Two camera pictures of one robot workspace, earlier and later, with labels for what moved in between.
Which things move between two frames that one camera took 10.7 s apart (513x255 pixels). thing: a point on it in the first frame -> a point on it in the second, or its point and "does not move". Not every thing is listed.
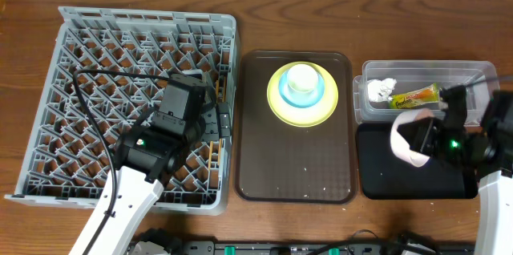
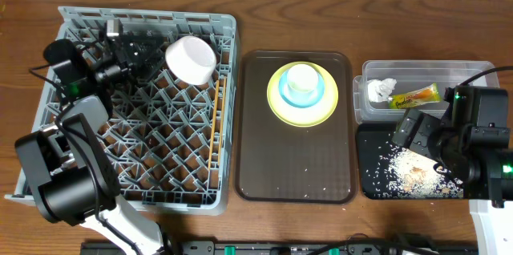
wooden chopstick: [211, 144] does not move
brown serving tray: [277, 163] does not move
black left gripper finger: [224, 119] -> [158, 40]
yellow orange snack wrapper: [428, 95] does not move
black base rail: [161, 245] does not move
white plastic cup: [302, 78] does not move
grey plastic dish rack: [105, 77] does not move
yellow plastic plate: [307, 116] does not move
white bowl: [400, 144] -> [191, 59]
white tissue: [380, 91] does not move
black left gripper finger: [195, 75] -> [151, 65]
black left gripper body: [193, 131] -> [111, 71]
